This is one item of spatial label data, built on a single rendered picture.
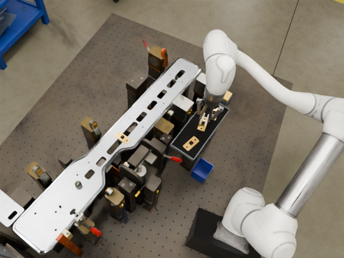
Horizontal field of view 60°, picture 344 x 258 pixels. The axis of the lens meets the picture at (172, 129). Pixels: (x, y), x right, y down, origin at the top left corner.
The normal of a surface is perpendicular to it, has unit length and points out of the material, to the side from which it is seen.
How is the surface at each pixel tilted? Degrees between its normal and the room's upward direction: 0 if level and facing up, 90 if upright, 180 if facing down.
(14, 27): 0
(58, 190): 0
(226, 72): 72
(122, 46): 0
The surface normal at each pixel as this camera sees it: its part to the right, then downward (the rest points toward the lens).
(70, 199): 0.10, -0.49
